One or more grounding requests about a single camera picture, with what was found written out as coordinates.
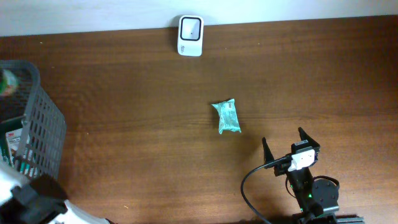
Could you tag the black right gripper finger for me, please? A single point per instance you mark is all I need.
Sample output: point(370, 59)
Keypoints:
point(305, 136)
point(268, 156)

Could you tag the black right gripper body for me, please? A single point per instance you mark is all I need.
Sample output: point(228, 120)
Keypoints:
point(282, 168)

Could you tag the mint green wipes packet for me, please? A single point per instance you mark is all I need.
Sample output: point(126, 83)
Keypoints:
point(228, 119)

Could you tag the green 3M wipes pack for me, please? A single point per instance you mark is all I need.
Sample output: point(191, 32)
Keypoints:
point(11, 133)

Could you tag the green lid jar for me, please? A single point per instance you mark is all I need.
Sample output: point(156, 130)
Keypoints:
point(9, 83)

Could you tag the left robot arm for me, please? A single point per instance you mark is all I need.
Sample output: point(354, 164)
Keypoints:
point(39, 200)

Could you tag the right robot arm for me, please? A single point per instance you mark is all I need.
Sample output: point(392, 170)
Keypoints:
point(317, 196)

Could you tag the white barcode scanner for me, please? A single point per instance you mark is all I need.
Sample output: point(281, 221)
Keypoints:
point(190, 36)

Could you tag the grey plastic mesh basket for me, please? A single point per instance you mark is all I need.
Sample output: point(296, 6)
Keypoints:
point(44, 126)

